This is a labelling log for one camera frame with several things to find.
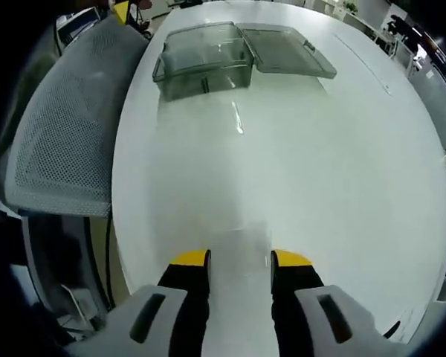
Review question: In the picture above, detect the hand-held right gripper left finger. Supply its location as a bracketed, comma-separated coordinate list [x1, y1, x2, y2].
[68, 249, 212, 357]

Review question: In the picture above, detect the black pen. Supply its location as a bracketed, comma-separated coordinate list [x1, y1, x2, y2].
[384, 321, 402, 340]

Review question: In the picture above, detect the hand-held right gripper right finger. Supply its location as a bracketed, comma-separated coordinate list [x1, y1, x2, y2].
[270, 248, 387, 357]

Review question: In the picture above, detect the grey mesh office chair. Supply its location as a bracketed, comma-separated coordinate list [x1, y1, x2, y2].
[5, 16, 152, 219]

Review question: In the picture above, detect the clear plastic compartment box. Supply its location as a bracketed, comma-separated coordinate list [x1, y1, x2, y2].
[152, 21, 337, 91]

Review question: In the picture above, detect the black cable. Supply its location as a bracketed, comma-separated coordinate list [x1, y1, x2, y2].
[103, 215, 115, 312]

